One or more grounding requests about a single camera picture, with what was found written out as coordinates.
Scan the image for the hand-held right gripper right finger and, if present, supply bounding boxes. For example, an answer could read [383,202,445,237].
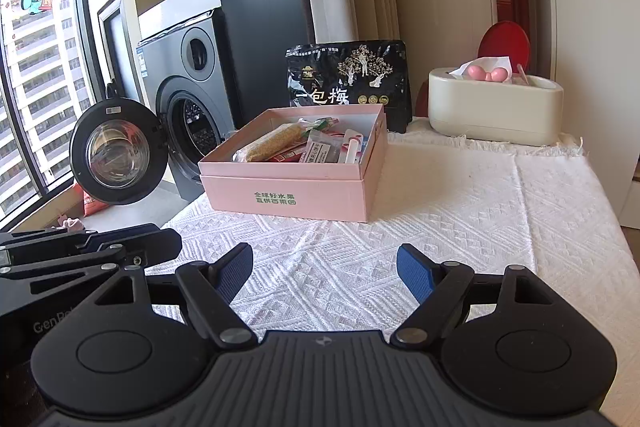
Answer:
[390,244,556,349]

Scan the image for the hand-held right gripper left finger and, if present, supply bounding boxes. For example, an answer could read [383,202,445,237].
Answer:
[92,243,254,349]

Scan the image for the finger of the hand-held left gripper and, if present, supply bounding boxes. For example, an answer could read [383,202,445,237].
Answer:
[0,226,182,266]
[0,249,147,296]

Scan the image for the pink cardboard box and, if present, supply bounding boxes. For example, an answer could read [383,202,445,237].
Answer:
[198,103,389,224]

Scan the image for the red spicy strip packet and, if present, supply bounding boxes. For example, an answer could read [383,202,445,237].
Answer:
[272,146,314,164]

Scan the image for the beige crisp snack packet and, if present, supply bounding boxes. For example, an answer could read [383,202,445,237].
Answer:
[232,117,342,163]

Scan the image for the clear grey labelled packet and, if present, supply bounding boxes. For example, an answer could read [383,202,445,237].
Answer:
[299,131,347,166]

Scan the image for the white textured tablecloth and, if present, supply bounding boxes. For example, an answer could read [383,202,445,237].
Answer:
[150,116,640,413]

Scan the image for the red bag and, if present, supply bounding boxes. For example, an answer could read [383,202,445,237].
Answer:
[80,184,111,217]

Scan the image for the round washing machine door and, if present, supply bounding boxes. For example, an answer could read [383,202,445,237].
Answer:
[69,99,164,208]

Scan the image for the grey washing machine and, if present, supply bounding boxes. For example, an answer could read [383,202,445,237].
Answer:
[135,7,236,202]

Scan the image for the cream tissue box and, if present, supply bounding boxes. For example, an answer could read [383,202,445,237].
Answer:
[427,66,565,147]

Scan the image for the large glass window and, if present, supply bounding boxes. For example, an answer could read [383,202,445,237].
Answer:
[0,0,101,228]

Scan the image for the dark framed glass door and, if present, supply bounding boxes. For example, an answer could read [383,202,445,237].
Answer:
[97,0,141,108]

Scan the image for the black gold printed snack bag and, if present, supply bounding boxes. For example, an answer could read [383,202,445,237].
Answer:
[285,39,414,134]

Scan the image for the white tissue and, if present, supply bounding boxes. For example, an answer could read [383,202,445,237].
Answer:
[447,56,514,80]

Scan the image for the red round chair back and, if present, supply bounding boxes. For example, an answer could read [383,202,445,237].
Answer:
[477,21,532,75]

